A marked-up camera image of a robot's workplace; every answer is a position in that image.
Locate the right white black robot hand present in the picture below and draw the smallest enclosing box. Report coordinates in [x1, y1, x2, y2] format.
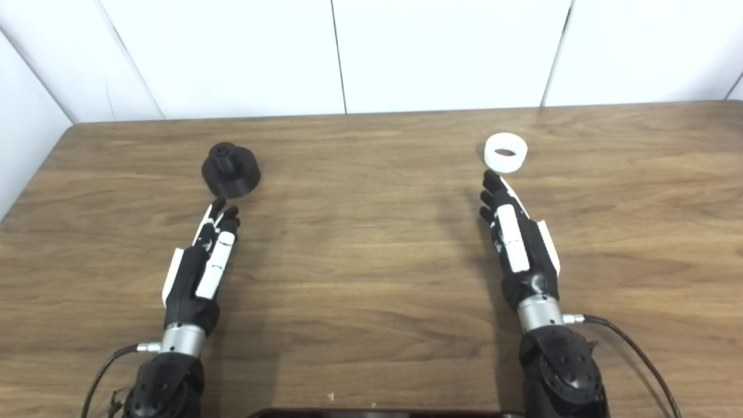
[479, 170, 562, 311]

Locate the round black stepped part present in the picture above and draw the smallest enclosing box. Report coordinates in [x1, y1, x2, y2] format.
[201, 142, 262, 197]

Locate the dark glossy robot body edge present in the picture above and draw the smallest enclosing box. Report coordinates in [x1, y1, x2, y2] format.
[247, 408, 526, 418]

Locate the white plastic ring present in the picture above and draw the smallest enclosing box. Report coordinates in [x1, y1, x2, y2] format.
[484, 133, 528, 174]

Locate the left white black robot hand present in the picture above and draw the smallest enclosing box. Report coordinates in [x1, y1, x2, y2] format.
[161, 197, 241, 337]

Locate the black cable at right wrist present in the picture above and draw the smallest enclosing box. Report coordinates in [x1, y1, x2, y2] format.
[562, 313, 683, 418]

